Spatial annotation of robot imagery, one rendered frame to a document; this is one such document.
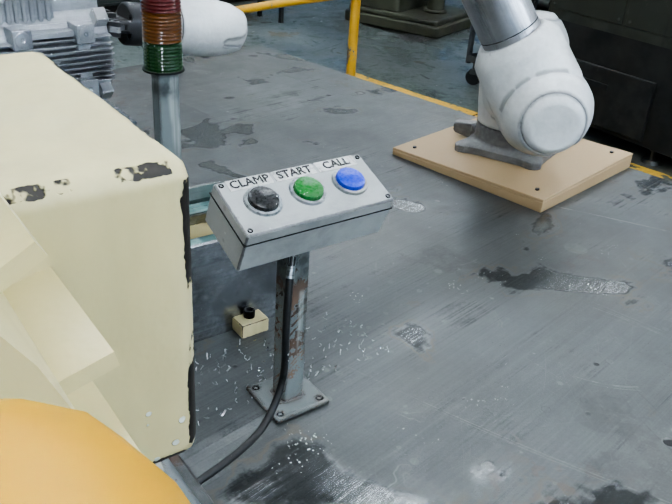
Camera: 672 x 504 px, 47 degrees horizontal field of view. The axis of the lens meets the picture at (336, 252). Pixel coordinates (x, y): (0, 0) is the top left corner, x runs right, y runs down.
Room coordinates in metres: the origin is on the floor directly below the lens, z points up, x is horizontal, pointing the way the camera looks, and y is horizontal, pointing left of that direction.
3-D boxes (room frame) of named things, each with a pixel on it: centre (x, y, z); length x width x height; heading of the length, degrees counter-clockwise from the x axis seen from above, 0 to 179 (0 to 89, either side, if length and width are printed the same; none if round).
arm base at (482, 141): (1.52, -0.33, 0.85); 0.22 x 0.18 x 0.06; 57
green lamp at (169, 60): (1.18, 0.29, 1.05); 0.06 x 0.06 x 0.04
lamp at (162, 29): (1.18, 0.29, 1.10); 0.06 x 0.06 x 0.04
